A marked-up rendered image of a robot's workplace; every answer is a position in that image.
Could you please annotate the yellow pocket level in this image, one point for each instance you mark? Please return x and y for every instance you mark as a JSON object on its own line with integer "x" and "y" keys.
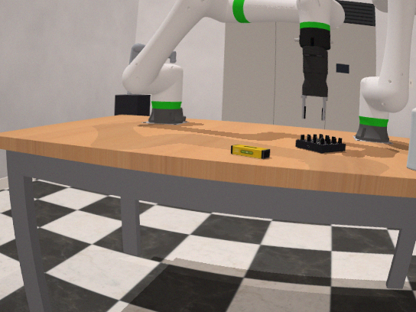
{"x": 250, "y": 151}

